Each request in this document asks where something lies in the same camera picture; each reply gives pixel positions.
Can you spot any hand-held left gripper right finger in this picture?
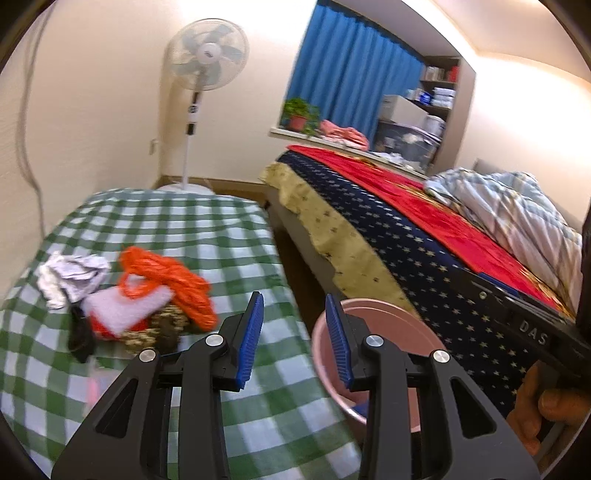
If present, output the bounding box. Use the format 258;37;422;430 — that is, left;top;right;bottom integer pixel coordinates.
324;294;541;480

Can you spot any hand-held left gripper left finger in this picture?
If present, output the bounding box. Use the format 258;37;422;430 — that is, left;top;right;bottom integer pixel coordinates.
51;291;265;480

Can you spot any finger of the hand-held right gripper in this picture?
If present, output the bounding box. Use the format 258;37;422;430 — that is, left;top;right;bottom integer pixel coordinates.
444;265;509;308

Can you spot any pink plastic bucket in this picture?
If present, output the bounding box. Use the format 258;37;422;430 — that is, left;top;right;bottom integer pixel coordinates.
311;298;448;433

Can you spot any white printed paper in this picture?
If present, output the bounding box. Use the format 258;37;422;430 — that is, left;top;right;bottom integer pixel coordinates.
38;251;110;310

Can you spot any person's right hand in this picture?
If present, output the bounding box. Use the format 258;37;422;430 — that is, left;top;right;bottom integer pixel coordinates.
506;362;591;457

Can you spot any brown patterned wrapper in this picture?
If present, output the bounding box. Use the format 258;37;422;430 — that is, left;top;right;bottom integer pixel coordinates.
117;305;195;356

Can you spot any navy star-print sheet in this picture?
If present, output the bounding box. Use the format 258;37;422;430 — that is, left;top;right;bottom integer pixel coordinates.
276;151;555;416

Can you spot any plaid quilt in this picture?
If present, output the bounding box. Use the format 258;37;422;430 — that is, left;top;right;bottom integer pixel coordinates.
424;167;583;319

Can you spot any red blanket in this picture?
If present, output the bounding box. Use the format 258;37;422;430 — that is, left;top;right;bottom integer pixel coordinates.
286;144;578;310

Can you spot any yellow star-print sheet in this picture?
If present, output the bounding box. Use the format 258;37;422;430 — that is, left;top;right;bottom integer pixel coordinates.
259;161;419;315

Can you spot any green checked tablecloth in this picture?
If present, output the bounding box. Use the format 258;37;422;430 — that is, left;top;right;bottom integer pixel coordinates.
0;187;363;480

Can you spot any white fluffy piece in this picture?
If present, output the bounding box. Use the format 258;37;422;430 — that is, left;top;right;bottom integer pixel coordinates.
85;288;174;335

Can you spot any black crumpled item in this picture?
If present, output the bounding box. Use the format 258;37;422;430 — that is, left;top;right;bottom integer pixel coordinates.
68;302;98;363

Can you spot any clear plastic storage box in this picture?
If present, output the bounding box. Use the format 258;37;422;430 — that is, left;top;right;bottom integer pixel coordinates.
372;119;446;171

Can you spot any white lidded container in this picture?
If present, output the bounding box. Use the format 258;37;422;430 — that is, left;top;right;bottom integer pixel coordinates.
422;115;446;139

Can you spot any white cardboard box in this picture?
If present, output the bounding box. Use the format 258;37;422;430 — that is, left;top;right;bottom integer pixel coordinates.
381;95;430;130

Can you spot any pink folded cloth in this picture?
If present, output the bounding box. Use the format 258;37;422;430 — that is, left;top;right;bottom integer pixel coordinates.
318;119;370;149

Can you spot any potted green plant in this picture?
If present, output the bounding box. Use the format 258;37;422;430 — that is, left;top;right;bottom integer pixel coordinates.
281;97;321;137

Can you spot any blue curtain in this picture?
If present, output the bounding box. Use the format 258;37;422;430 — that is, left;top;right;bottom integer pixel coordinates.
286;0;426;139

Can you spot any white standing fan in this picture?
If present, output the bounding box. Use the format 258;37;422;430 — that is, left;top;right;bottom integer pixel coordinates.
157;18;250;195

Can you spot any grey bed frame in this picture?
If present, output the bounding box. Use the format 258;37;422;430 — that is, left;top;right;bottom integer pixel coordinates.
265;185;342;296

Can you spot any brown wall shelf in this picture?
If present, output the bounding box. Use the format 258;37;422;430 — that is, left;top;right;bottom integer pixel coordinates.
418;55;462;121

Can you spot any white wall cable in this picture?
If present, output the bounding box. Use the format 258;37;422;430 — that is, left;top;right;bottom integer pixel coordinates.
18;0;47;236

